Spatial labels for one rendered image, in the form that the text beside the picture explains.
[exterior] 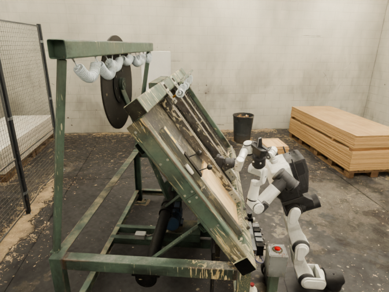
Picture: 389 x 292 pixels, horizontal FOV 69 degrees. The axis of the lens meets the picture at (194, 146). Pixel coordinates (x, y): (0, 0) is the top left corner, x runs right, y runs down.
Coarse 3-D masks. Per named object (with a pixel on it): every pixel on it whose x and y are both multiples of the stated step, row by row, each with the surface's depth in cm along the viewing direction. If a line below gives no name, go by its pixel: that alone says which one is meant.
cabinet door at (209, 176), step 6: (204, 162) 233; (204, 174) 213; (210, 174) 229; (210, 180) 219; (216, 180) 235; (210, 186) 211; (216, 186) 226; (222, 186) 240; (216, 192) 216; (222, 192) 230; (222, 198) 221; (228, 198) 236; (228, 204) 226; (234, 204) 242; (228, 210) 216; (234, 210) 231; (234, 216) 221
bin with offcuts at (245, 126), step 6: (234, 114) 687; (240, 114) 683; (246, 114) 694; (252, 114) 681; (234, 120) 667; (240, 120) 655; (246, 120) 653; (252, 120) 664; (234, 126) 673; (240, 126) 661; (246, 126) 659; (234, 132) 679; (240, 132) 666; (246, 132) 666; (234, 138) 684; (240, 138) 672; (246, 138) 673
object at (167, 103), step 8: (184, 88) 222; (168, 96) 220; (168, 104) 222; (168, 112) 224; (176, 112) 224; (176, 120) 226; (184, 120) 229; (184, 128) 228; (184, 136) 230; (192, 136) 229; (192, 144) 232; (200, 144) 231; (208, 160) 235; (216, 168) 237; (216, 176) 240; (224, 176) 243; (224, 184) 242; (232, 192) 244; (240, 200) 246
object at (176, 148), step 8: (168, 136) 186; (176, 144) 187; (176, 152) 189; (184, 160) 191; (192, 168) 192; (200, 184) 196; (216, 200) 199; (224, 208) 202; (224, 216) 203; (232, 224) 204; (240, 232) 206
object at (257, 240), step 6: (252, 222) 252; (252, 228) 239; (258, 228) 235; (252, 234) 232; (258, 234) 228; (252, 240) 224; (258, 240) 220; (252, 246) 218; (258, 246) 215; (264, 246) 215; (258, 252) 216
